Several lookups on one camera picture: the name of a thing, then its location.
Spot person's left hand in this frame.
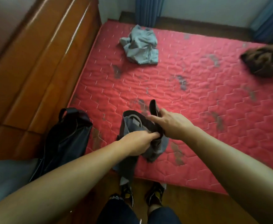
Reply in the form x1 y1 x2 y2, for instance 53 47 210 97
117 130 161 156

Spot person's right hand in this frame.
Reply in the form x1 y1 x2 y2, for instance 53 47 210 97
146 108 196 141

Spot dark grey trousers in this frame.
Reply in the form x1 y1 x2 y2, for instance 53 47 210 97
112 99 170 186

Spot brown sweater with blue trim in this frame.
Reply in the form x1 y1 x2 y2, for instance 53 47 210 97
240 43 273 79

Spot person's left forearm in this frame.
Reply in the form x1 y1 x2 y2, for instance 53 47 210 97
0 140 127 224

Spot person's right forearm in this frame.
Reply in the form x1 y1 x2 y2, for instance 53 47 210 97
185 126 273 224

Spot person's left shoe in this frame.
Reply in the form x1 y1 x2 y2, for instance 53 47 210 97
120 182 135 207

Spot person's shoe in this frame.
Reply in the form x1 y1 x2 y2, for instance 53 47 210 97
120 182 135 207
145 182 166 207

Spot person's right shoe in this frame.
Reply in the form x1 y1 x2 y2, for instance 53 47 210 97
145 182 166 207

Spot person's dark shorts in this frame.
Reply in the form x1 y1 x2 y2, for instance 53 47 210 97
96 193 182 224

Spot red quilted mattress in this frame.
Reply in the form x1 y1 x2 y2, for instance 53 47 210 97
67 19 273 196

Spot black bag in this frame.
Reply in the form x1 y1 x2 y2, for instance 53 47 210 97
30 107 94 183

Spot blue curtain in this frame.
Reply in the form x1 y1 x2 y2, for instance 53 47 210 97
135 0 165 28
250 0 273 45

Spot wooden headboard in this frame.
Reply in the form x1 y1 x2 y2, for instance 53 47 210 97
0 0 102 162

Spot wooden nightstand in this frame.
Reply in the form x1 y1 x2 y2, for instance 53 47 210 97
0 158 39 209

